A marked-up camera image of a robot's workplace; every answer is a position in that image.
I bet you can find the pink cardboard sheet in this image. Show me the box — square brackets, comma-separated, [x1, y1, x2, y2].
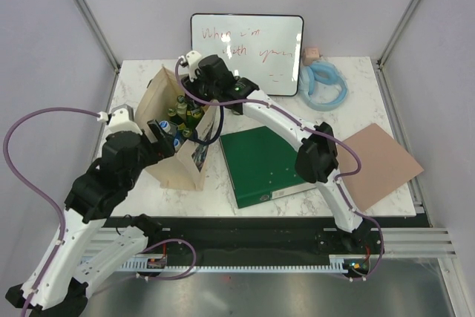
[343, 123, 424, 210]

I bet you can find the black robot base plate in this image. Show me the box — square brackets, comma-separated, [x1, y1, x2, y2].
[103, 215, 389, 269]

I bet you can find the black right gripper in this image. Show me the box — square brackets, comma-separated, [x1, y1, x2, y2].
[180, 67, 220, 108]

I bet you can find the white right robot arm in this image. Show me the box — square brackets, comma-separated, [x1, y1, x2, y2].
[175, 51, 378, 253]

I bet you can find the clear glass bottle green cap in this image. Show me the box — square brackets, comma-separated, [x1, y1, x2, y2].
[175, 95, 188, 120]

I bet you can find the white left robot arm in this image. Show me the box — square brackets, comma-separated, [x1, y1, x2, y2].
[5, 120, 175, 316]

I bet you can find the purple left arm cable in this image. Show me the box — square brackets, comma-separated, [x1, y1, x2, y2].
[2, 107, 107, 317]

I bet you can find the small pink cube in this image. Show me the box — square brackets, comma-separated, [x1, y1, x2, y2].
[302, 48, 321, 66]

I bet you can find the white dry-erase board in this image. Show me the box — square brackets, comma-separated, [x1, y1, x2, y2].
[190, 13, 304, 97]

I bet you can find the green ring binder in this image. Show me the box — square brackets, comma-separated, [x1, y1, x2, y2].
[220, 126, 316, 209]

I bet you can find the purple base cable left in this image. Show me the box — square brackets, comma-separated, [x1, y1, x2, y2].
[88, 238, 198, 298]

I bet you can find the blue-label water bottle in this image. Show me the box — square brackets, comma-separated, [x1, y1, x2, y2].
[160, 120, 176, 136]
[173, 138, 183, 152]

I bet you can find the beige canvas tote bag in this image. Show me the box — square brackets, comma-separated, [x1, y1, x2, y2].
[135, 67, 209, 191]

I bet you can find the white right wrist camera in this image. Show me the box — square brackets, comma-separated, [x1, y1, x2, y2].
[178, 50, 203, 82]

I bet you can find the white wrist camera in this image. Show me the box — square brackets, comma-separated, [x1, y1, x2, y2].
[178, 50, 203, 82]
[96, 104, 143, 135]

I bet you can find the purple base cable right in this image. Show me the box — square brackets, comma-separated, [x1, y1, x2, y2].
[330, 249, 390, 283]

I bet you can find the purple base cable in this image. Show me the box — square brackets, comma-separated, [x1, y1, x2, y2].
[88, 238, 198, 298]
[330, 249, 390, 283]

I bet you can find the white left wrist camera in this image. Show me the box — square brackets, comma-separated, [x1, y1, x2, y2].
[96, 104, 143, 135]

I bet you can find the white slotted cable duct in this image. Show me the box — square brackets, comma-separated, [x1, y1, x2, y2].
[117, 254, 367, 274]

